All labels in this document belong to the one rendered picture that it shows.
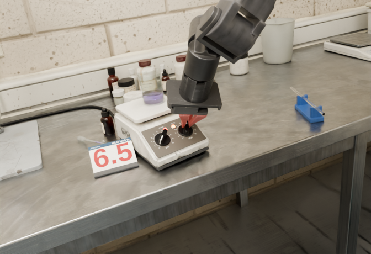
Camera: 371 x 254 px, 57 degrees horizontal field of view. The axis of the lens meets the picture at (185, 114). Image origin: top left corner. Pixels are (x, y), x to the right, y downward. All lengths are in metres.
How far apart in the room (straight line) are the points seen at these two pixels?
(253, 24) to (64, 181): 0.46
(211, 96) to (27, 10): 0.72
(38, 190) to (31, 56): 0.57
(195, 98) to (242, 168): 0.18
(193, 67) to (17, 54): 0.74
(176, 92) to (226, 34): 0.17
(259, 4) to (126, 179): 0.40
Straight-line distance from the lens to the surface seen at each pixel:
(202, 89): 0.61
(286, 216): 1.61
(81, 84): 1.19
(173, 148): 0.69
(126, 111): 0.77
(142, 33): 1.25
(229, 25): 0.54
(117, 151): 0.74
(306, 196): 1.73
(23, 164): 0.84
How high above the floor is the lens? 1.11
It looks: 23 degrees down
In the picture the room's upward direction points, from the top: 7 degrees counter-clockwise
